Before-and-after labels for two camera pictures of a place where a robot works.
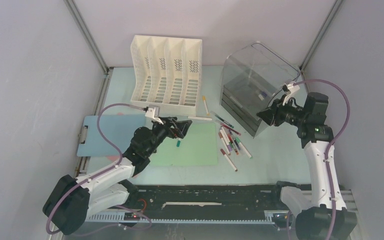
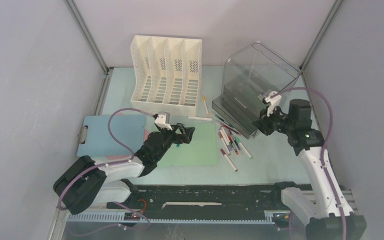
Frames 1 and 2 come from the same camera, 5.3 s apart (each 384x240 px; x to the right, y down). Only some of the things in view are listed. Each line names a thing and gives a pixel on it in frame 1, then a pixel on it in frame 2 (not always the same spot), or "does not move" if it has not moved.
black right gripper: (275, 112) -> (263, 123)
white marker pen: (199, 118) does not move
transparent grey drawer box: (251, 79) does not move
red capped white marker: (228, 160) does not move
